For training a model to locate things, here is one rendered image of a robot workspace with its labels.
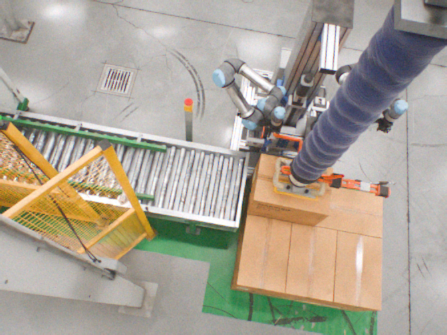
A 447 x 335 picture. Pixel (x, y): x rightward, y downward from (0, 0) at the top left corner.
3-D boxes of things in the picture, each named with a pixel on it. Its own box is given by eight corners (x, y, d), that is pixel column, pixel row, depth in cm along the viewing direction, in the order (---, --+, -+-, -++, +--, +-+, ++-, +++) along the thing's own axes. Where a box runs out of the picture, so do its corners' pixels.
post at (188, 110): (185, 154, 405) (183, 106, 312) (187, 148, 407) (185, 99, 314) (191, 155, 405) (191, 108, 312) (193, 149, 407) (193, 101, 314)
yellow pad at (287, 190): (273, 192, 285) (274, 190, 281) (275, 179, 289) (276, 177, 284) (317, 201, 285) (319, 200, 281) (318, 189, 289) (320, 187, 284)
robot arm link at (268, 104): (266, 98, 269) (278, 106, 267) (256, 108, 265) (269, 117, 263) (268, 92, 262) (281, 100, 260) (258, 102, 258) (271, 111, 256)
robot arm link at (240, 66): (231, 58, 281) (285, 96, 273) (222, 68, 277) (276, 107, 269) (233, 48, 270) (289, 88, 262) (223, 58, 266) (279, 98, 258)
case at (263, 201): (246, 213, 331) (253, 199, 293) (253, 170, 345) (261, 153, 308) (314, 226, 331) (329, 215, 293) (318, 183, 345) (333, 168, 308)
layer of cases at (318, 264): (231, 287, 346) (236, 284, 308) (247, 185, 382) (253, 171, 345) (360, 311, 347) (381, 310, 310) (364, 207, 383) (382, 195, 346)
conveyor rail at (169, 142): (2, 120, 359) (-8, 110, 341) (4, 115, 361) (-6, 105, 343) (243, 165, 361) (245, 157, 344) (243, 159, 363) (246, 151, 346)
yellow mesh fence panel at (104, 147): (83, 296, 347) (-57, 273, 151) (77, 288, 349) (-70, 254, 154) (158, 233, 373) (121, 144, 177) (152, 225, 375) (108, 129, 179)
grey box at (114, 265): (90, 269, 216) (75, 262, 188) (93, 260, 218) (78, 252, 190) (125, 275, 216) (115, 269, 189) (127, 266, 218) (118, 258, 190)
